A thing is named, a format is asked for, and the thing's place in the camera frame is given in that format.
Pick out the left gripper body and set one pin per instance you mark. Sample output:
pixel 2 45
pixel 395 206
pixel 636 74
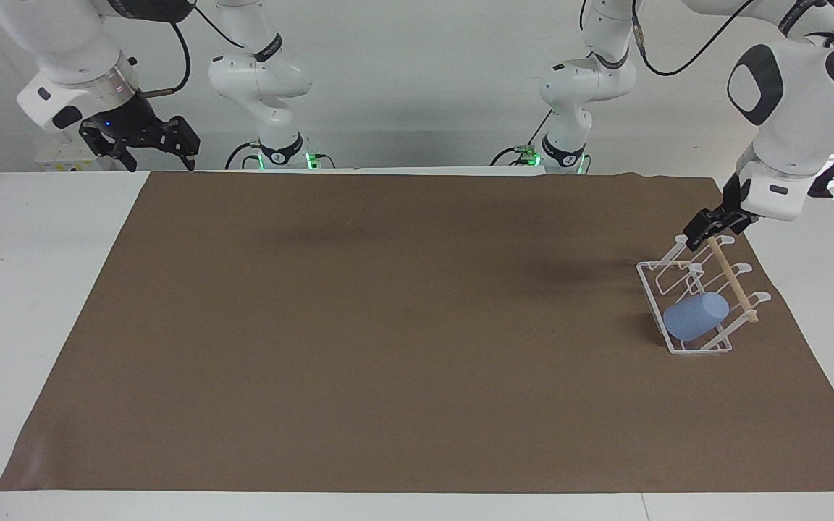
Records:
pixel 732 195

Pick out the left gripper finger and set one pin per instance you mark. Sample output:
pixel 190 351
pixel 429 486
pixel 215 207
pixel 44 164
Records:
pixel 745 223
pixel 703 228

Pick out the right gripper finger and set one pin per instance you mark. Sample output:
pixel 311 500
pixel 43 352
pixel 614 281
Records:
pixel 179 139
pixel 114 148

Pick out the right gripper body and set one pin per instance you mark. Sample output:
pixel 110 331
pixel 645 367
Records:
pixel 127 116

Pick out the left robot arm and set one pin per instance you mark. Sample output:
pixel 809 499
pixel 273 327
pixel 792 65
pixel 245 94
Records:
pixel 801 101

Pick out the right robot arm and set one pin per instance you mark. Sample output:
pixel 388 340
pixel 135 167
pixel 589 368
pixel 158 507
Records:
pixel 69 43

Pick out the light blue cup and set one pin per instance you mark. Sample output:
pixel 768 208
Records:
pixel 696 317

